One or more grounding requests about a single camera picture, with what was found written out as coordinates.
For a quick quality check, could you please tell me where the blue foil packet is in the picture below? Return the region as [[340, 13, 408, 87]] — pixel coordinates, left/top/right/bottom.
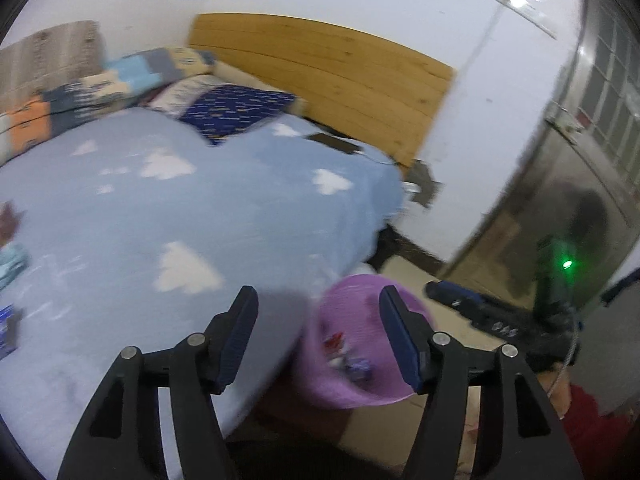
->
[[0, 304, 22, 358]]

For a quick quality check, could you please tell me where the white printed pillow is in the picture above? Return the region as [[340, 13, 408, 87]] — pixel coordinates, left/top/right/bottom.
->
[[145, 75, 221, 113]]

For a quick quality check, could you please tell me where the wooden headboard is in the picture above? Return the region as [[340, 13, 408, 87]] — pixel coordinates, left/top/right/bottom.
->
[[187, 12, 456, 168]]

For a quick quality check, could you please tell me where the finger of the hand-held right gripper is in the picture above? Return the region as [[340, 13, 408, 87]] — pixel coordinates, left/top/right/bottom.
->
[[425, 280, 538, 343]]

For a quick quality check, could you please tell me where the striped beige cushion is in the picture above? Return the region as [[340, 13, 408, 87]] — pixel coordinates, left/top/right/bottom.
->
[[0, 21, 106, 106]]

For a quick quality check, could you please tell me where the stainless steel door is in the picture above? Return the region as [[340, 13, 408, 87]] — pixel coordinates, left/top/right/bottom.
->
[[440, 0, 640, 321]]

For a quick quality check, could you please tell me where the black phone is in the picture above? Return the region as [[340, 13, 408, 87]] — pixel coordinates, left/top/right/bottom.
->
[[306, 132, 362, 155]]

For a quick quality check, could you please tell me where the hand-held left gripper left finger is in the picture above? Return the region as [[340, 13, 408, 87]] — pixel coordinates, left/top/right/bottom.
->
[[57, 285, 260, 480]]

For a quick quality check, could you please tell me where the small brown box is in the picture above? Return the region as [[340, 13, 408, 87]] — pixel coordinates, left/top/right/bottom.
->
[[0, 201, 25, 248]]

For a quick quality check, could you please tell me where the blue wrapper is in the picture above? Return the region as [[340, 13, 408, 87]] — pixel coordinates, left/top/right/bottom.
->
[[345, 357, 373, 381]]

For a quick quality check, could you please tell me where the navy star pillow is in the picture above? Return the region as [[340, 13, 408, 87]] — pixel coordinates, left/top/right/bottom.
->
[[177, 85, 298, 147]]

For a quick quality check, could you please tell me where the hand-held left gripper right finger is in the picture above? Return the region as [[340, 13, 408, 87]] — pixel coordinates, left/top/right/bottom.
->
[[378, 285, 583, 480]]

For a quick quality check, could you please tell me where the folded patchwork quilt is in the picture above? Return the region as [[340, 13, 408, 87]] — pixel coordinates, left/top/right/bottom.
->
[[0, 46, 218, 166]]

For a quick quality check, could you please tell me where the purple plastic basket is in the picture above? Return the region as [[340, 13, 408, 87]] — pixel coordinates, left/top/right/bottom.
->
[[305, 274, 438, 408]]

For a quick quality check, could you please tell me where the light blue cloud blanket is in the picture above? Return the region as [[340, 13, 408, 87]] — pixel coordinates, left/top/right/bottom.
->
[[0, 107, 406, 480]]

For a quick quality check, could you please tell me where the red snack packet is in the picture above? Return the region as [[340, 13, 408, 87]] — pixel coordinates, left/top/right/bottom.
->
[[322, 332, 348, 356]]

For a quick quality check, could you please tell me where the person's right forearm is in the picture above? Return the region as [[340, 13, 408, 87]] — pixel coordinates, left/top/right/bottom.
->
[[545, 362, 640, 480]]

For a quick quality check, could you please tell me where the teal paper packet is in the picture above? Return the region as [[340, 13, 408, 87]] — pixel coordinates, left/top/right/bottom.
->
[[0, 245, 30, 288]]

